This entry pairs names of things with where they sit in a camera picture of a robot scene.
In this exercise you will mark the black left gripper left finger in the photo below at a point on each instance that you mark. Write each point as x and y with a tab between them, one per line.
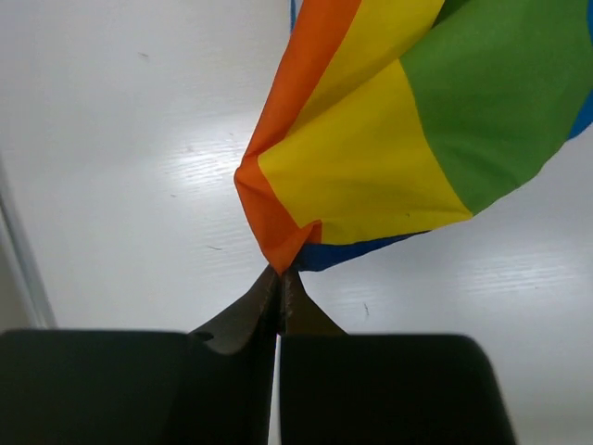
208	386

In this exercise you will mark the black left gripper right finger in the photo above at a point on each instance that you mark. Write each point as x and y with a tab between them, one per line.
337	388

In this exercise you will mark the rainbow striped shorts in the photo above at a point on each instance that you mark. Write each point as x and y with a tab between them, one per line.
389	119

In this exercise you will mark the aluminium table edge rail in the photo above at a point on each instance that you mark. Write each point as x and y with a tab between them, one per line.
22	263

